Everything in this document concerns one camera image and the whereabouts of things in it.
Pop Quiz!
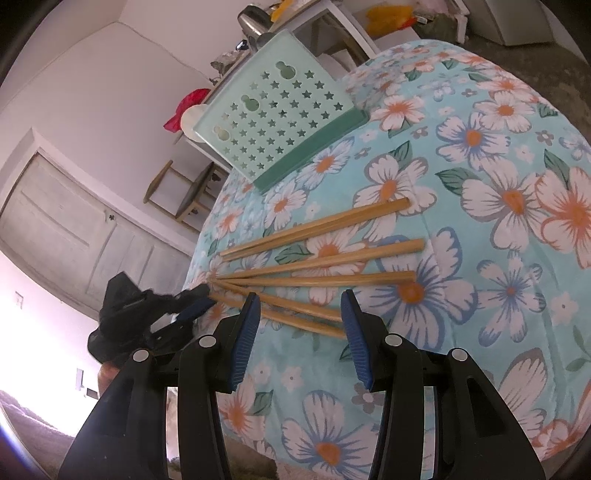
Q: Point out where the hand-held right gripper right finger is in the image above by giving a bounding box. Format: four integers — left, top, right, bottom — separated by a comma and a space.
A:
339, 290, 541, 480

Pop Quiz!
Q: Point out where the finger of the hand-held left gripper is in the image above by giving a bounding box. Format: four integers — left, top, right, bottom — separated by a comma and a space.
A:
152, 298, 217, 340
175, 284, 211, 309

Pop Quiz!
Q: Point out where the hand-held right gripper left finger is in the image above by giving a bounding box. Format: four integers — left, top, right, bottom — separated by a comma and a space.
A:
58, 292, 263, 480

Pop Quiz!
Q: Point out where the wooden chopstick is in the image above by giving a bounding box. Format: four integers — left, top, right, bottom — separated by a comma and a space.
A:
217, 239, 426, 281
221, 198, 411, 259
217, 279, 345, 321
219, 271, 417, 289
209, 293, 348, 340

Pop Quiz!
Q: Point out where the green perforated utensil holder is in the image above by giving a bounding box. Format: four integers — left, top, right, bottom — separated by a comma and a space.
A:
194, 28, 370, 193

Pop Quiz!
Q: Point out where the person's left forearm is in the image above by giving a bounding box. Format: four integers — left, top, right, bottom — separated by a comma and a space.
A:
95, 360, 125, 398

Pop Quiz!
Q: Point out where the wooden chair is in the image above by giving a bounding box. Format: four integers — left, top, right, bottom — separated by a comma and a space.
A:
143, 159, 228, 232

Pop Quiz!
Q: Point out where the white panel door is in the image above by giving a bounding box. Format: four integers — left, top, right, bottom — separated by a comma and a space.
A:
0, 152, 195, 315

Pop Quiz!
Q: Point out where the floral blue blanket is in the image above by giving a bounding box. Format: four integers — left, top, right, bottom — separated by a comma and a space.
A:
182, 39, 591, 472

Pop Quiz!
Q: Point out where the red plastic bag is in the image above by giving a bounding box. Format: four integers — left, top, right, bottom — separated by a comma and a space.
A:
164, 88, 213, 132

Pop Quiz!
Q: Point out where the steel electric kettle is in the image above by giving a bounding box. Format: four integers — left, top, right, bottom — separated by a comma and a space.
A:
238, 4, 274, 43

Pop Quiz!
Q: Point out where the yellow sack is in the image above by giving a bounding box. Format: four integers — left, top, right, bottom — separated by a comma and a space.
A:
367, 4, 414, 35

